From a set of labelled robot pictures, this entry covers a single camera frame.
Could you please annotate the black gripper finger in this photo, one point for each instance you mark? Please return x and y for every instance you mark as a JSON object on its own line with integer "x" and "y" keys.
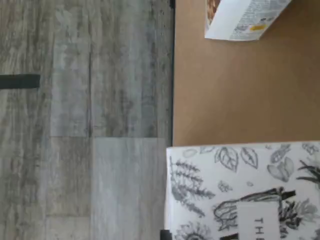
{"x": 165, "y": 235}

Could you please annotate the white box yellow strip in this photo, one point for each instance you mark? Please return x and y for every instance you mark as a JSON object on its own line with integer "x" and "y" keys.
{"x": 250, "y": 175}

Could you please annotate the black metal shelf rack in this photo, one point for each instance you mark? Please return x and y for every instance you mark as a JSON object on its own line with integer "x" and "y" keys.
{"x": 172, "y": 75}

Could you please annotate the brown shelf board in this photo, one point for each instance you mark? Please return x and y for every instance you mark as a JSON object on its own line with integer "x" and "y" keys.
{"x": 237, "y": 87}

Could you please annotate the straight black tape strip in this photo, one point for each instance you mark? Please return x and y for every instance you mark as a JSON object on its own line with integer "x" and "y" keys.
{"x": 20, "y": 81}

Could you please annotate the purely elizabeth yellow white box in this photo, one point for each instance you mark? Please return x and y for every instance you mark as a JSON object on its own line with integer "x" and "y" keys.
{"x": 237, "y": 27}

